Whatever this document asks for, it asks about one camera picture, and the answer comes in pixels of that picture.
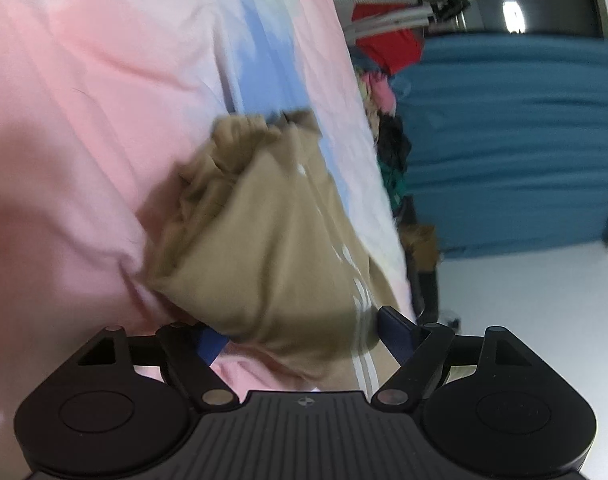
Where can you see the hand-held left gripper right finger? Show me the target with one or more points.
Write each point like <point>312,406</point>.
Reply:
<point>399,334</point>

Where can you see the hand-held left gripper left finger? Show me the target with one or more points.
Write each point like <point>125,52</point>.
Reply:
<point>211,346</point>

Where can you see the tan t-shirt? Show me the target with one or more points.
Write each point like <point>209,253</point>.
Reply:
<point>264,240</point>

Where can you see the brown paper bag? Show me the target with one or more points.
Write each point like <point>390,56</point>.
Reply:
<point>422,244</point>

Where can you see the green garment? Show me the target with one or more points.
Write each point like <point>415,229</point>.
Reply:
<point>396,185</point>

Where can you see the black garment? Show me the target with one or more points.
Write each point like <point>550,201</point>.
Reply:
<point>393,142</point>

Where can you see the blue curtain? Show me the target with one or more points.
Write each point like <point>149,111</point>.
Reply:
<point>508,150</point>

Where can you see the beige garment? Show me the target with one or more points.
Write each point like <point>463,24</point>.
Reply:
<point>368,105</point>

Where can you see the pink garment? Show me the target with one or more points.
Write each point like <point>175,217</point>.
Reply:
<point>383,95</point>

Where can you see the pastel bed sheet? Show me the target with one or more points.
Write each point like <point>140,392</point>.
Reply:
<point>84,110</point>

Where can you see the red garment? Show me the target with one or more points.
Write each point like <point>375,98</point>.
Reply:
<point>388,47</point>

